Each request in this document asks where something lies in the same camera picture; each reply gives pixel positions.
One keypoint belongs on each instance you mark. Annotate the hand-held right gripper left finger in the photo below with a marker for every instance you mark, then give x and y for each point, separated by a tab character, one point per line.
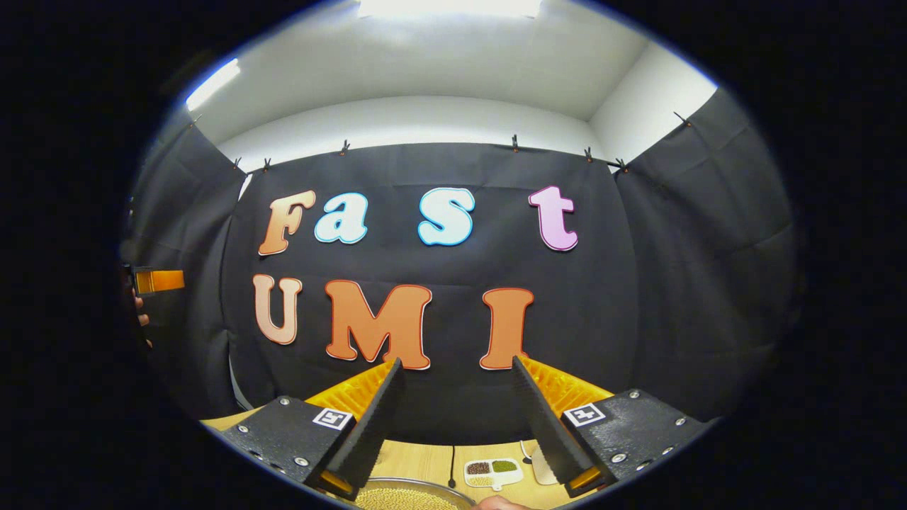
368	435

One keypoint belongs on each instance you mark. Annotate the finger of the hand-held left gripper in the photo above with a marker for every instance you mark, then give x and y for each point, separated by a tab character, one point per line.
159	281

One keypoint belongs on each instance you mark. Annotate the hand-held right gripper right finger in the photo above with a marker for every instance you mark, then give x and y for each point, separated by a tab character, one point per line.
549	439

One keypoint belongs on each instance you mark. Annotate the white toaster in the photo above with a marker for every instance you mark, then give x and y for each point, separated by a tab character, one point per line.
544	471

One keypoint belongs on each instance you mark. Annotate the white divided dish with beans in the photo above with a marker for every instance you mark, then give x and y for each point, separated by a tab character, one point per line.
494	473

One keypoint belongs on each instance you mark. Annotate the pile of yellow soybeans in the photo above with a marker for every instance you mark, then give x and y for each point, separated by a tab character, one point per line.
404	501

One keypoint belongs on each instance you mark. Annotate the row of black clips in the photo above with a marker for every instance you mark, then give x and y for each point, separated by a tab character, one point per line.
515	143

